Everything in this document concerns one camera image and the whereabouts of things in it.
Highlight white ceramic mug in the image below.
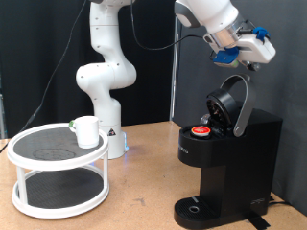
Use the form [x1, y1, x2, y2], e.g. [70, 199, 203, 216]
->
[68, 115, 101, 150]

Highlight black power cord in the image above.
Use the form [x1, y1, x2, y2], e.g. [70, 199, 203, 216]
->
[268, 195, 291, 207]

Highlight white coffee pod red lid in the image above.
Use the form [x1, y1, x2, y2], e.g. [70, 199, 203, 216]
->
[190, 125, 212, 138]

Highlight black tape strip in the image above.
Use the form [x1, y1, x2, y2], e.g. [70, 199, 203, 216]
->
[244, 212, 272, 230]

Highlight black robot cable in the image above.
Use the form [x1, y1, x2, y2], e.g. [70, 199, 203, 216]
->
[0, 0, 209, 153]

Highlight silver vertical frame pole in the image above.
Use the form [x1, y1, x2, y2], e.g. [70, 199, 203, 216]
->
[168, 12, 183, 122]

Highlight white two-tier turntable stand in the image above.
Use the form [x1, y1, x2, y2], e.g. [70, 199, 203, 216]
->
[5, 123, 110, 220]

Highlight black Keurig coffee machine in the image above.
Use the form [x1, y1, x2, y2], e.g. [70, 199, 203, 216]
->
[173, 72, 284, 230]

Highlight blue-mounted wrist camera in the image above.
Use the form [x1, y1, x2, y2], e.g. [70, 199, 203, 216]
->
[208, 45, 242, 69]

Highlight grey metal edge post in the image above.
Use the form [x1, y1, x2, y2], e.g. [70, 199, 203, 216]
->
[0, 75, 7, 140]

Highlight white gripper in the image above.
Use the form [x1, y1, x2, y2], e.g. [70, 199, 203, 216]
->
[234, 31, 277, 72]

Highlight blue cable clip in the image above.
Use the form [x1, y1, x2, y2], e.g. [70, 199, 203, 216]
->
[251, 26, 272, 42]

